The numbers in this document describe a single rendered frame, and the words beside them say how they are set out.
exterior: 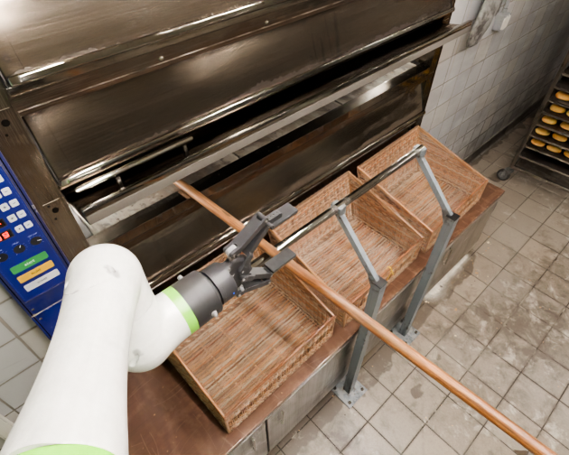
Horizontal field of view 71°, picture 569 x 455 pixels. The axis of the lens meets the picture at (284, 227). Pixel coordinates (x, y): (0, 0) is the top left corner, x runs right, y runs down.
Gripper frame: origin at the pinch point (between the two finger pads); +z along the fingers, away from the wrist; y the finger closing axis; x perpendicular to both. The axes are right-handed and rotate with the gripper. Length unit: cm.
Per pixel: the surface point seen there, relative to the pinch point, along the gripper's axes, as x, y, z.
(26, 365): -56, 60, -60
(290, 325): -20, 89, 22
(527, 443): 57, 29, 13
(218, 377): -23, 90, -14
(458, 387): 42, 28, 13
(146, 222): -55, 31, -10
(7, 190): -53, -2, -38
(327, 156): -53, 48, 77
